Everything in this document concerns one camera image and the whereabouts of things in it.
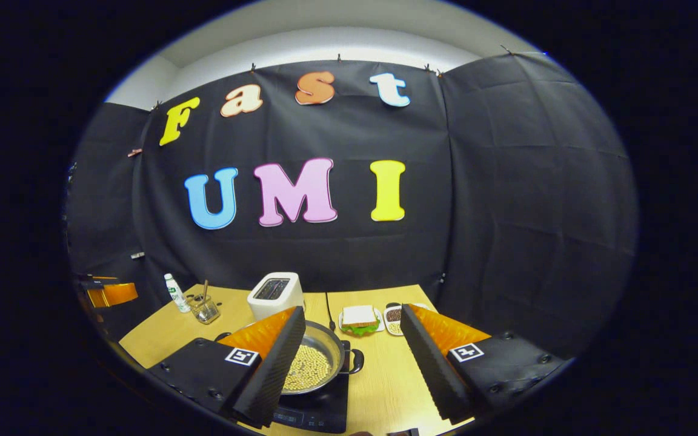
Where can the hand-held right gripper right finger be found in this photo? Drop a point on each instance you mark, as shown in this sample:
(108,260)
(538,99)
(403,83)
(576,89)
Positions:
(431,370)

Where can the white divided dish of beans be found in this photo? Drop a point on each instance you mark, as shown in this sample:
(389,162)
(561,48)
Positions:
(394,318)

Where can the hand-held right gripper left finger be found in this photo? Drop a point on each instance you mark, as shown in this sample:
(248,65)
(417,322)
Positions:
(273,376)

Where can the white toaster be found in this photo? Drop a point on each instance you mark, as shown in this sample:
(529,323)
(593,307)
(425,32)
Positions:
(273,300)

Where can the small white plate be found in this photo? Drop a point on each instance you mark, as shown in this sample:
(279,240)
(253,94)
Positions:
(380,324)

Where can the white bottle with green label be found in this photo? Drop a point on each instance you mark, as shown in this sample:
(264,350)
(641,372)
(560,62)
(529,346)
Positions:
(176,297)

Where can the black induction cooktop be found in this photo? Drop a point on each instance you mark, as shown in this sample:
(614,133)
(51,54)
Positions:
(319,413)

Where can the pile of soybeans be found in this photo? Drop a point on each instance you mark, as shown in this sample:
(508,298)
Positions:
(309,366)

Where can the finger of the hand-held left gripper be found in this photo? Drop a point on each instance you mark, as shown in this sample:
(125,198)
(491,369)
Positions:
(116,294)

